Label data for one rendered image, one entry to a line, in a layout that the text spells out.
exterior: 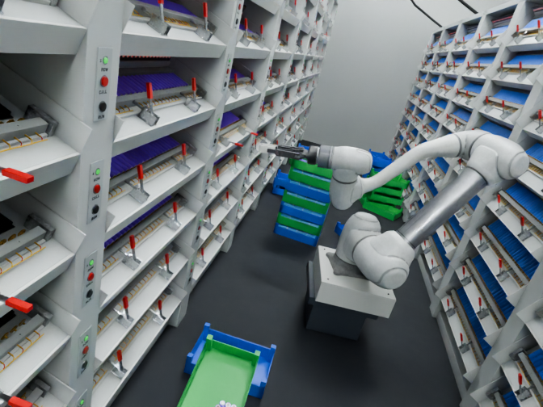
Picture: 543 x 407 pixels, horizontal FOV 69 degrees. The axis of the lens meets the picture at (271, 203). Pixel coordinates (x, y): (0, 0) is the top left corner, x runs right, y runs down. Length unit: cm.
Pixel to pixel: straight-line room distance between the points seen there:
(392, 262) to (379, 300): 27
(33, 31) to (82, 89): 13
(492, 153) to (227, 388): 128
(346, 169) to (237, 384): 88
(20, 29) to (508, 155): 150
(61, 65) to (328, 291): 135
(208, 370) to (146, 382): 22
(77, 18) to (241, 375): 122
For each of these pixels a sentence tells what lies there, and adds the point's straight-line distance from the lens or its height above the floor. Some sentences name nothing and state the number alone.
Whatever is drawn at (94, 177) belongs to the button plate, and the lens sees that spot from 79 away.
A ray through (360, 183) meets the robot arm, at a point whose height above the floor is 73.
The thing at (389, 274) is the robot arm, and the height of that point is 48.
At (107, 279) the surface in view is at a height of 55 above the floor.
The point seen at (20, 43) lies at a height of 110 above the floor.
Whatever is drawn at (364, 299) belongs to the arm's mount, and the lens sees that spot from 179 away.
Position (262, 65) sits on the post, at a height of 105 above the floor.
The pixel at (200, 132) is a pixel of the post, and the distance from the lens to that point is 139.
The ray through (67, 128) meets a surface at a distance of 74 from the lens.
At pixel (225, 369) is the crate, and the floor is 7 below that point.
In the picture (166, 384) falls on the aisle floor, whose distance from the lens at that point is 157.
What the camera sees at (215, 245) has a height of 15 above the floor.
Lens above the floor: 117
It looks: 22 degrees down
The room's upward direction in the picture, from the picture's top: 14 degrees clockwise
